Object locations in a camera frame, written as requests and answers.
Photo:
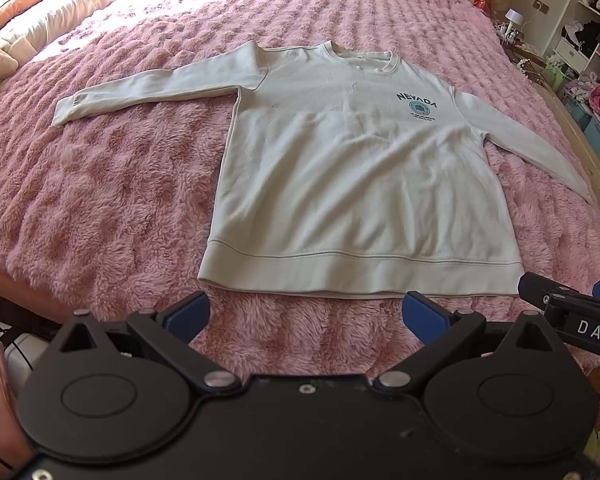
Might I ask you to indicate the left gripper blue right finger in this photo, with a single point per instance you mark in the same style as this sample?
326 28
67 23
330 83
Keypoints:
445 336

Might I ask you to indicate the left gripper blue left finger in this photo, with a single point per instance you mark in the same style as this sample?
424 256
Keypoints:
168 333

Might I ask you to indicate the white Nevada sweatshirt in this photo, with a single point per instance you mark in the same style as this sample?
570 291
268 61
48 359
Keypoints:
347 174

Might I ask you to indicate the white table lamp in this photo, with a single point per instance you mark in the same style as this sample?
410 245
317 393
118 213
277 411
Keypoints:
512 21

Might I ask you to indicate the beige bed frame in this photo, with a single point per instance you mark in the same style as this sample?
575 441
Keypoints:
528 64

